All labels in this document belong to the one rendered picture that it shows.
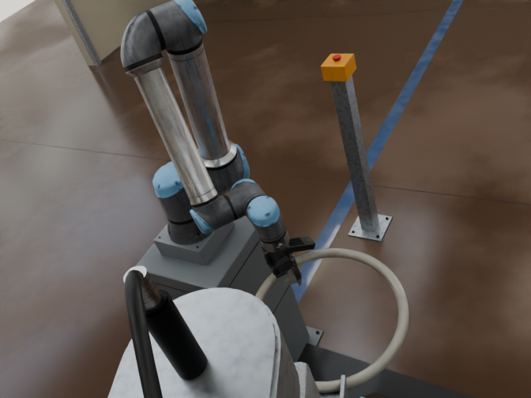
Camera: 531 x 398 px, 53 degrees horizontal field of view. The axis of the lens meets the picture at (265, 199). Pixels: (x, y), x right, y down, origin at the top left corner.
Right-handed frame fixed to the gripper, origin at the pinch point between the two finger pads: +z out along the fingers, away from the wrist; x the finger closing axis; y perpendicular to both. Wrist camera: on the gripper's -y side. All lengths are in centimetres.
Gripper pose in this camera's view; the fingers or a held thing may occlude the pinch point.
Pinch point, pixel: (297, 276)
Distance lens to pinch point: 186.3
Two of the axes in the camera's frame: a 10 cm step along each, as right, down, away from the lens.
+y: -8.7, 4.7, -1.3
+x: 4.0, 5.5, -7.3
